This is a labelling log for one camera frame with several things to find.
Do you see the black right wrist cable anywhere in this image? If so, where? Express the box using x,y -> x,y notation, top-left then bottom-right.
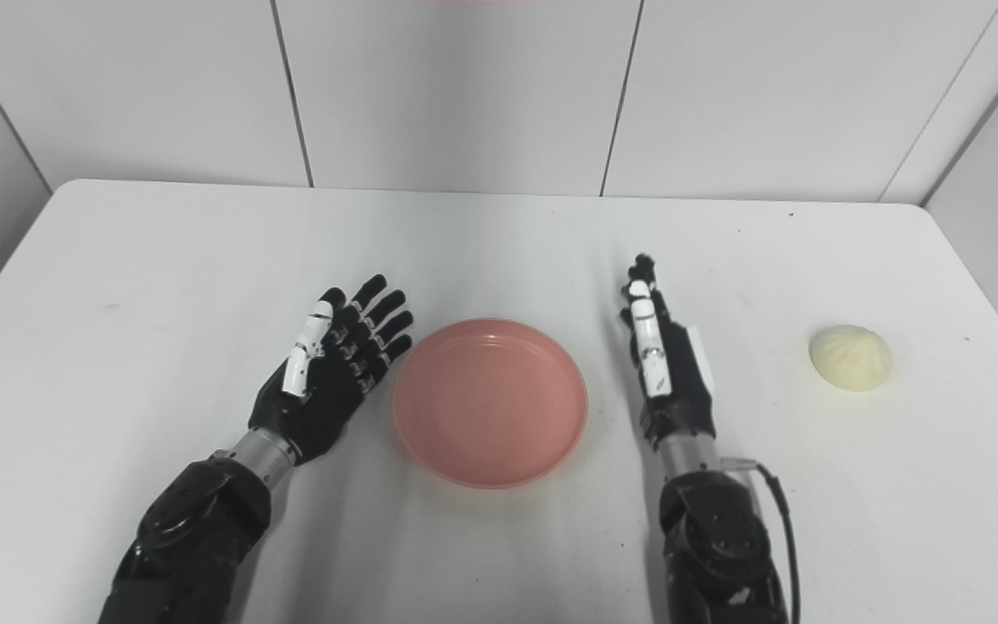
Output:
724,457 -> 803,624

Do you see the pink plate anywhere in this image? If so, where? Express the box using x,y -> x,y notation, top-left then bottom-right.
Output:
392,318 -> 589,490

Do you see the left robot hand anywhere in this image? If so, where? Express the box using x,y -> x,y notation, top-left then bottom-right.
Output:
247,275 -> 414,467

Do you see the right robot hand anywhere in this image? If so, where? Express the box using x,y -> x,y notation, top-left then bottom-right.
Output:
619,253 -> 718,453

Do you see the white steamed bun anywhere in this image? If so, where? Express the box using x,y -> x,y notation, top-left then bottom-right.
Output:
808,324 -> 892,393

